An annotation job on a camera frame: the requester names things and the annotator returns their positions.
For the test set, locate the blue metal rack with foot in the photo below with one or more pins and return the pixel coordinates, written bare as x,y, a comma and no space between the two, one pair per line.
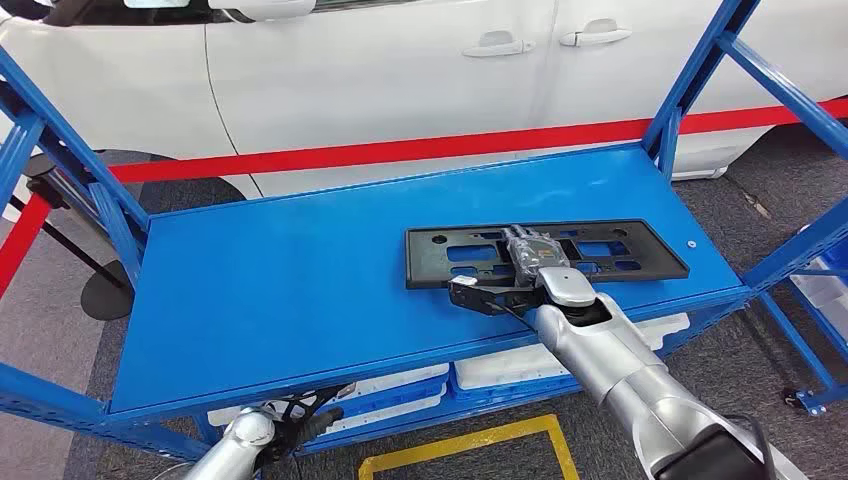
795,344

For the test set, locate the red barrier belt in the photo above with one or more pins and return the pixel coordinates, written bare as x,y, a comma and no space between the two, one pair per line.
464,142
20,245

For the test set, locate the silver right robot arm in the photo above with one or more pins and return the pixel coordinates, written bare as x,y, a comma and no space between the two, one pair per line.
629,371

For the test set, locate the black right wrist camera bracket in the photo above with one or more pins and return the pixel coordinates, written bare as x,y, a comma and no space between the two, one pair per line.
484,298

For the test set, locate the white plastic bin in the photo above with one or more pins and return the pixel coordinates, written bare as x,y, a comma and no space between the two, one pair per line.
391,416
397,379
503,368
825,295

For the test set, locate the white car side mirror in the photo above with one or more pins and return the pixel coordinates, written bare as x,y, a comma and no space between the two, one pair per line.
272,8

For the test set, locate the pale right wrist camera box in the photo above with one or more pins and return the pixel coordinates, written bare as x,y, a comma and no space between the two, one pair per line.
465,281

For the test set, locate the blue metal shelf rack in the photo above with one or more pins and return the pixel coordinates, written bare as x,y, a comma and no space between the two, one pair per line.
298,298

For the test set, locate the white car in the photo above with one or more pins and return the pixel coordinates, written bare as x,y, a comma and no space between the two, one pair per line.
364,86

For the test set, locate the black stanchion, dark base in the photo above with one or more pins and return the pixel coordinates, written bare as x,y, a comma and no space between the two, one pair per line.
106,291

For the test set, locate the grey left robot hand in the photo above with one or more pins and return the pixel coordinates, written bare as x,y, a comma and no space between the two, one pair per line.
321,420

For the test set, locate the black plastic frame part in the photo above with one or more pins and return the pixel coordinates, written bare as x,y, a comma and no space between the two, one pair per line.
652,262

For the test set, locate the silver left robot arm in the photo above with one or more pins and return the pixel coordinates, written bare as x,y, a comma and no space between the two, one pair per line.
232,450

